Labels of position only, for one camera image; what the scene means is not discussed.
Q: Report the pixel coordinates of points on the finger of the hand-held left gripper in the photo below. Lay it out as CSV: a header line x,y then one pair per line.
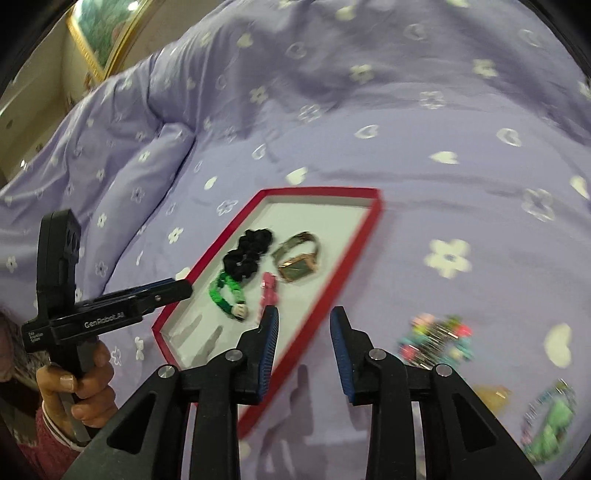
x,y
173,291
159,284

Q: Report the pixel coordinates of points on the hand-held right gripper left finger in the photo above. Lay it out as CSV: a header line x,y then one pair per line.
x,y
270,344

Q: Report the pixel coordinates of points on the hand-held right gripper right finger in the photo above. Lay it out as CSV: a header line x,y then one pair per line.
x,y
340,355

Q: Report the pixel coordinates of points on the pink hair clip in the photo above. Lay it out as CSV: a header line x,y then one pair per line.
x,y
268,286

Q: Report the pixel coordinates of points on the red jewelry box tray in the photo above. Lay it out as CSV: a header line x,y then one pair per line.
x,y
332,230

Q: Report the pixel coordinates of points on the purple green bow hair clip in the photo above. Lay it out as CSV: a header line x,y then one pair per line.
x,y
551,429

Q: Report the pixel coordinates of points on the person's left forearm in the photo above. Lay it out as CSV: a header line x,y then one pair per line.
x,y
44,443

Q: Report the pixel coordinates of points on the person's left hand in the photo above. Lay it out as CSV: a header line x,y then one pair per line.
x,y
94,392

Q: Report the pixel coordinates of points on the gold square wristwatch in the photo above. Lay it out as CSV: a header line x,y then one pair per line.
x,y
295,271

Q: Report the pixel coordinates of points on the black scrunchie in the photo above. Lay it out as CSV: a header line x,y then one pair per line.
x,y
249,249

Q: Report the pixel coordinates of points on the purple flower print blanket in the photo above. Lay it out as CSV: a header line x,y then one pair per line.
x,y
369,138

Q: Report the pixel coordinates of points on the gold framed picture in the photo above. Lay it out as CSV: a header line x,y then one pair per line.
x,y
97,27

